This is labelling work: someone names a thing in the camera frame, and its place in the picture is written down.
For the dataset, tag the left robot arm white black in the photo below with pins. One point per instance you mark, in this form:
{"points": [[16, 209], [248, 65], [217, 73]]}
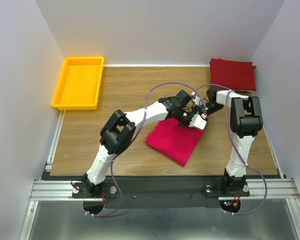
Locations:
{"points": [[119, 131]]}

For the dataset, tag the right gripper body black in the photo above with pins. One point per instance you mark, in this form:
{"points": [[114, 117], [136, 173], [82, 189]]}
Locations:
{"points": [[211, 108]]}

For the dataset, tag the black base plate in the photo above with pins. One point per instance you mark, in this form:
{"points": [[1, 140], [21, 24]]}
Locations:
{"points": [[161, 192]]}

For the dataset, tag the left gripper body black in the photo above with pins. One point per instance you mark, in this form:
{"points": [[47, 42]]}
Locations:
{"points": [[184, 118]]}

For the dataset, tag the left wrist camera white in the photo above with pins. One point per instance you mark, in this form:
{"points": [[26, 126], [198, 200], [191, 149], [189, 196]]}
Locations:
{"points": [[199, 121]]}

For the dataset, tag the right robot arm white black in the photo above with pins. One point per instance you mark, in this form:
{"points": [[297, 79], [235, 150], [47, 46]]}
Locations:
{"points": [[244, 121]]}

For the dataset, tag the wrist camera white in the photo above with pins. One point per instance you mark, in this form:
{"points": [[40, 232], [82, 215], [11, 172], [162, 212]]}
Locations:
{"points": [[196, 99], [199, 121]]}

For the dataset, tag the folded dark red shirt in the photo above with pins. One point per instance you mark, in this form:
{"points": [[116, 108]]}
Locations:
{"points": [[236, 75]]}

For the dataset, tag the yellow plastic tray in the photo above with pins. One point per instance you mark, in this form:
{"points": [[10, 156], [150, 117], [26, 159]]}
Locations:
{"points": [[79, 84]]}

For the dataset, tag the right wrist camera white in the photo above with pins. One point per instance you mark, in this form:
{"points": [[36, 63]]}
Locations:
{"points": [[196, 99]]}

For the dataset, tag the pink red t shirt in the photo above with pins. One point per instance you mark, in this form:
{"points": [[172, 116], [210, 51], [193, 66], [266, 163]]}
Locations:
{"points": [[174, 141]]}

